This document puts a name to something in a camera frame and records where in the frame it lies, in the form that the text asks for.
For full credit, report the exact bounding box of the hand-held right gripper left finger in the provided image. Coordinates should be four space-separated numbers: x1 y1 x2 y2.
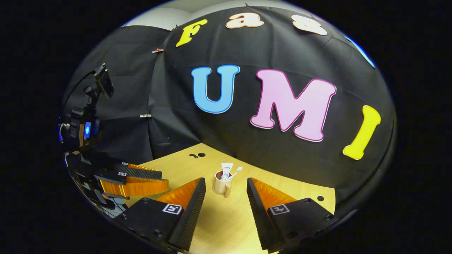
122 177 206 252

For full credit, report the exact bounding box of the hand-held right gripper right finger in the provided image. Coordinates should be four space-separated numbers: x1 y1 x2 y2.
246 177 334 254

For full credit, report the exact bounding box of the beige cup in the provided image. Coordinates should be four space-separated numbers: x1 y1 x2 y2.
212 170 233 198

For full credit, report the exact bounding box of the white toothpaste tube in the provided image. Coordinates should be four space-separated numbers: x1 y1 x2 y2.
221 162 234 181

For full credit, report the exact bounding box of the wooden desktop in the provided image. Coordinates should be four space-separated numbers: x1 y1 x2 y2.
124 143 336 254

